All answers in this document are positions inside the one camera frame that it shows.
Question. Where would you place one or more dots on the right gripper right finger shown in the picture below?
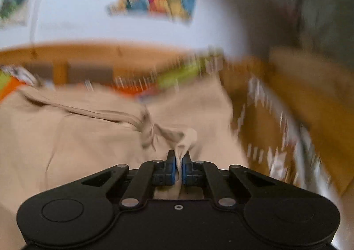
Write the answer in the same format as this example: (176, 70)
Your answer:
(210, 179)

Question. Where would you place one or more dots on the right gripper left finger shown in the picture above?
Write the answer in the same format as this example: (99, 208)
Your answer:
(143, 181)

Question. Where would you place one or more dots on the beige hooded jacket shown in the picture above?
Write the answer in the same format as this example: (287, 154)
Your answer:
(50, 137)

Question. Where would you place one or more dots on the colourful striped bedsheet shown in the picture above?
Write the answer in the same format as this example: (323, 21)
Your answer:
(275, 142)

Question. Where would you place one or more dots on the plastic wrapped bedding bundle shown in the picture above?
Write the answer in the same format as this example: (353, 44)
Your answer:
(324, 26)

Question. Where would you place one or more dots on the wooden side rail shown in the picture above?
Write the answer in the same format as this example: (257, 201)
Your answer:
(319, 93)

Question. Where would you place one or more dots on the white wall conduit pipe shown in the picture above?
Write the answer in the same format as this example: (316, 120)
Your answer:
(34, 21)

